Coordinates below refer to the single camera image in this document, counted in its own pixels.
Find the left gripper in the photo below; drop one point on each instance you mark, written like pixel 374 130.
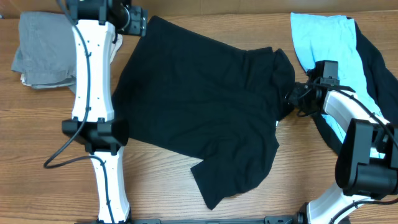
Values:
pixel 138 22

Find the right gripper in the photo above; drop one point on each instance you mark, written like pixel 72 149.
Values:
pixel 293 99

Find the black t-shirt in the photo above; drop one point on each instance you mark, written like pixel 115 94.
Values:
pixel 202 98

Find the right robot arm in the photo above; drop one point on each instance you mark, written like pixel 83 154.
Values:
pixel 366 168

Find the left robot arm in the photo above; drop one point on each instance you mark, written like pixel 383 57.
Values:
pixel 96 25

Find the light blue t-shirt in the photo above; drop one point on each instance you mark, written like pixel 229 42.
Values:
pixel 318 38

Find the folded grey shorts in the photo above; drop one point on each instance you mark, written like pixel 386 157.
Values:
pixel 46 56

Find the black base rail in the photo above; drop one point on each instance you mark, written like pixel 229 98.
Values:
pixel 289 219

